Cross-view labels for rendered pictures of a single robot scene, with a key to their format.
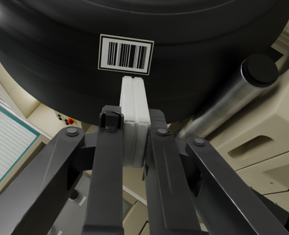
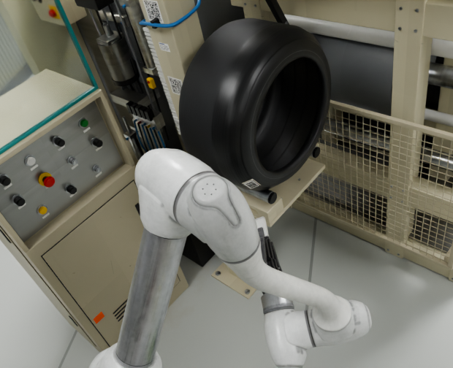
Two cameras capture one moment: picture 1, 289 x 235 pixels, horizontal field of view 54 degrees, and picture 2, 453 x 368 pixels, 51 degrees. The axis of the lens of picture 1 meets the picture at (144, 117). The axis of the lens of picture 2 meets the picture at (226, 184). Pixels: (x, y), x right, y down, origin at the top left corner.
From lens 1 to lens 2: 1.39 m
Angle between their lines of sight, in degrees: 49
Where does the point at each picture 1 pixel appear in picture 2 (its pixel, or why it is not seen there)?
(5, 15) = (234, 158)
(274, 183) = not seen: hidden behind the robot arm
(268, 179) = not seen: hidden behind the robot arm
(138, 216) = (130, 174)
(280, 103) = (269, 211)
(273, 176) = not seen: hidden behind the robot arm
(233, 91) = (260, 196)
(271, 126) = (261, 212)
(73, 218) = (88, 158)
